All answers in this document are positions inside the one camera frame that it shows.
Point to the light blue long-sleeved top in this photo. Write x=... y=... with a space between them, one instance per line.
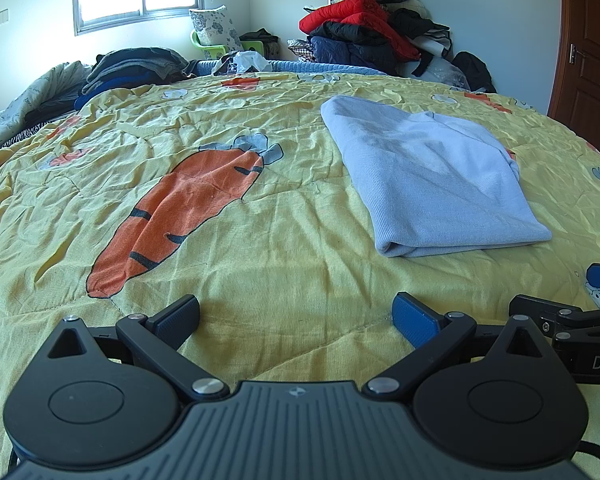
x=430 y=180

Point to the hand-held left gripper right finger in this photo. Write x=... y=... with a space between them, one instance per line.
x=412 y=317

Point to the houndstooth cloth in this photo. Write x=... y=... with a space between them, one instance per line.
x=301 y=51

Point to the stack of dark folded clothes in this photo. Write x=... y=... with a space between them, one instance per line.
x=130 y=67

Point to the green plastic chair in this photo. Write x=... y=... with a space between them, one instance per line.
x=212 y=50

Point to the brown wooden door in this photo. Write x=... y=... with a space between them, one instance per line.
x=590 y=50

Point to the red padded jacket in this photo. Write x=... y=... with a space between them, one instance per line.
x=350 y=10

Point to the black bag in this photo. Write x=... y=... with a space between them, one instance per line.
x=475 y=72

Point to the white plastic bag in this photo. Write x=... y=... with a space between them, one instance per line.
x=252 y=62

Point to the yellow carrot print blanket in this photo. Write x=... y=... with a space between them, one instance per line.
x=230 y=240

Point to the window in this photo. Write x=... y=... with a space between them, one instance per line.
x=135 y=0

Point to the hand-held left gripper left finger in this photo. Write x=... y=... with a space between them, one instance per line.
x=177 y=320

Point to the dark green bag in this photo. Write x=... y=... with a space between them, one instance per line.
x=262 y=42

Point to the pale floral quilt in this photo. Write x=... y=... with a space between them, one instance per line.
x=30 y=97

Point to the navy padded jacket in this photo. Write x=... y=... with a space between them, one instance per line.
x=350 y=52

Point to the floral pillow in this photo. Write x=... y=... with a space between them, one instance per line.
x=215 y=25

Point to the black white striped cloth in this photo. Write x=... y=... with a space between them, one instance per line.
x=35 y=132

